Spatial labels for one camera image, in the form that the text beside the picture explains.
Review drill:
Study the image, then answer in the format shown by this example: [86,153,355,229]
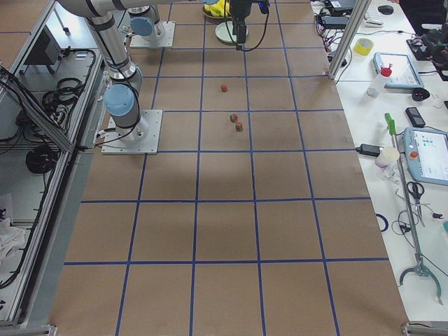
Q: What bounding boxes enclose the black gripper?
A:
[230,0,252,50]

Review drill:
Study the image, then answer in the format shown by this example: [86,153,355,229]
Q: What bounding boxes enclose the light green plate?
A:
[215,21,236,44]

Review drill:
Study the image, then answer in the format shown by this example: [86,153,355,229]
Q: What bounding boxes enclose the yellow banana bunch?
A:
[204,0,231,18]

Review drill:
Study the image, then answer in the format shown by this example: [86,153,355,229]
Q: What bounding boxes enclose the yellow tape roll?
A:
[353,38,374,56]

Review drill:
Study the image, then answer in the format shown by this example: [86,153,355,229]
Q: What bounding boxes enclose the clear bottle red cap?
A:
[366,64,393,97]

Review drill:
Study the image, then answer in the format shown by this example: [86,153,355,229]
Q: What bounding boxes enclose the teach pendant far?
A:
[372,52,424,90]

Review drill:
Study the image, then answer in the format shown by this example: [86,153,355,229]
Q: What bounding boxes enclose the teach pendant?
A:
[372,52,424,90]
[402,127,447,186]

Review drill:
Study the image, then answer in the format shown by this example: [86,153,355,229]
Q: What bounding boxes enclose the black power adapter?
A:
[356,143,382,158]

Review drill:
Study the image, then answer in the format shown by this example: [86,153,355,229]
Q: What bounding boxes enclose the black small bowl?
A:
[412,87,431,102]

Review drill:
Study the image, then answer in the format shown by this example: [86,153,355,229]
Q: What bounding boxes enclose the white paper cup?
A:
[375,147,400,168]

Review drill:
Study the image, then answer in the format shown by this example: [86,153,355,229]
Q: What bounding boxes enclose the black phone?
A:
[405,107,426,128]

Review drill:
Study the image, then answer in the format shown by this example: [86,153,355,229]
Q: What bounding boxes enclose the teach pendant near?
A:
[402,127,447,186]

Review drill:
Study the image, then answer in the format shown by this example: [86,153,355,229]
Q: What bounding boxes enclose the blue tape roll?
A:
[375,213,389,232]

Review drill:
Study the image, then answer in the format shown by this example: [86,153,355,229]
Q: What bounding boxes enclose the long reacher grabber tool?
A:
[384,112,444,305]

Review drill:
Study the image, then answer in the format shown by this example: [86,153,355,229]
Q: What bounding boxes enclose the white crumpled cloth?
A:
[0,194,27,267]

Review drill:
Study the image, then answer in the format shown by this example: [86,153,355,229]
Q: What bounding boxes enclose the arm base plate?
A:
[101,110,163,155]
[130,18,176,49]

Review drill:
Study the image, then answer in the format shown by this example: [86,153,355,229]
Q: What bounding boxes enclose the aluminium frame post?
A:
[328,0,371,79]

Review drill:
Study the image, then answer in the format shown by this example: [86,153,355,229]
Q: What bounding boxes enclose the black handled scissors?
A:
[407,181,425,227]

